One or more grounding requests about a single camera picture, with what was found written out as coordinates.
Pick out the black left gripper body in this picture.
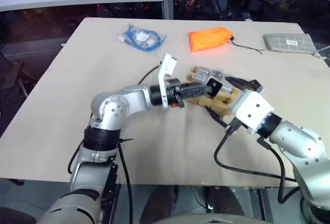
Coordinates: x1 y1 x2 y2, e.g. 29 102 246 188
166 77 186 109

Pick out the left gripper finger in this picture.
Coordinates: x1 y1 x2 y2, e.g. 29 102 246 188
180 89 209 100
180 83 210 92

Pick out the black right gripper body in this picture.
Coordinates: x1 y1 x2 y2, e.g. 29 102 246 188
224 78 266 133

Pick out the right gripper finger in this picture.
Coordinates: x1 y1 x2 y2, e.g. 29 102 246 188
205 105 230 130
224 76 250 91

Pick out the small black camera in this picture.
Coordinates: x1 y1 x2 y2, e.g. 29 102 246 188
205 77 223 98

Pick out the orange fabric pouch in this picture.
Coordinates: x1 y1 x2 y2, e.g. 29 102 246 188
187 26 233 53

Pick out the grey checked pouch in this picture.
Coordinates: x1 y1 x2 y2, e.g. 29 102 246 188
262 33 326 60

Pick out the dark office chair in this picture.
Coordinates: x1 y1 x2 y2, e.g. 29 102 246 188
0 60 37 111

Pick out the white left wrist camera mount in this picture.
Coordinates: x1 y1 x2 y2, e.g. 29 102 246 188
157 53 178 109

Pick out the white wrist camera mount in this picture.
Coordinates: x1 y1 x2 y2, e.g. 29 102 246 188
228 86 274 135
157 53 178 109

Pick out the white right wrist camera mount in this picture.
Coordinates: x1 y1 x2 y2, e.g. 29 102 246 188
228 86 274 135

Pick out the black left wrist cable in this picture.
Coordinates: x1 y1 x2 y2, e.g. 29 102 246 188
137 63 162 85

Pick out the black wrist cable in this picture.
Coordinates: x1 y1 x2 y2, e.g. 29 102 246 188
137 63 162 85
213 123 298 183

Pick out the black pouch drawstring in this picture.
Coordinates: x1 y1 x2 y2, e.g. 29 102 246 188
229 36 266 55

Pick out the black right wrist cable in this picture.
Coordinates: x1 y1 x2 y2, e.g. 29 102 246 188
213 123 298 183

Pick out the bagged blue cable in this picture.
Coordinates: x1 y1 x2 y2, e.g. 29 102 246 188
117 23 168 54

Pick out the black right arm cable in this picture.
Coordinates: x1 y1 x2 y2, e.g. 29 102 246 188
256 136 302 204

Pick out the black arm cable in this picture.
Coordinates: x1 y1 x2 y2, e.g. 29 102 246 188
256 136 302 204
67 136 134 224

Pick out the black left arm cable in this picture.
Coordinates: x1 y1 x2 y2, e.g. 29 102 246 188
67 136 134 224

